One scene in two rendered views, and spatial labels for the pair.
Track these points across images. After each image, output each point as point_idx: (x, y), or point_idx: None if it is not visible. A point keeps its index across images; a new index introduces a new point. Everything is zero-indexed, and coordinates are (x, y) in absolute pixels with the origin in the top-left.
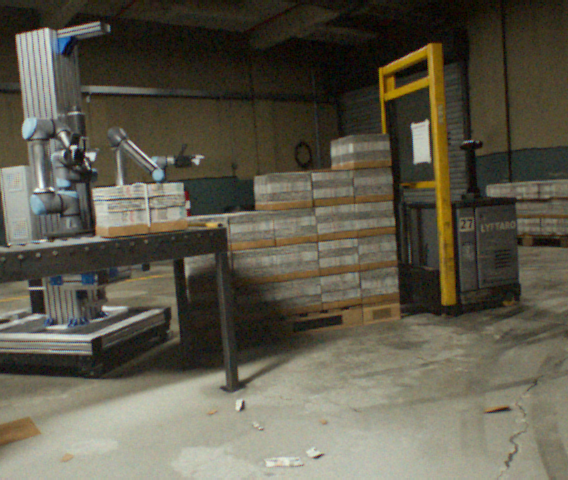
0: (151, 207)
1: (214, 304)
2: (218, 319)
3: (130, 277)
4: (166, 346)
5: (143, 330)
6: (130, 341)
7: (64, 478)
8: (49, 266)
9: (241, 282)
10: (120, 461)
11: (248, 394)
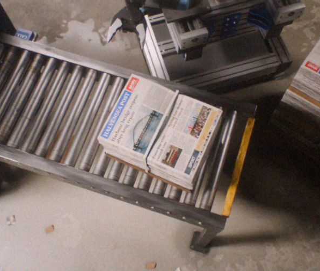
0: (151, 168)
1: (295, 129)
2: (291, 137)
3: (255, 30)
4: (259, 93)
5: (237, 81)
6: (215, 90)
7: (29, 254)
8: (32, 170)
9: None
10: (60, 268)
11: (194, 266)
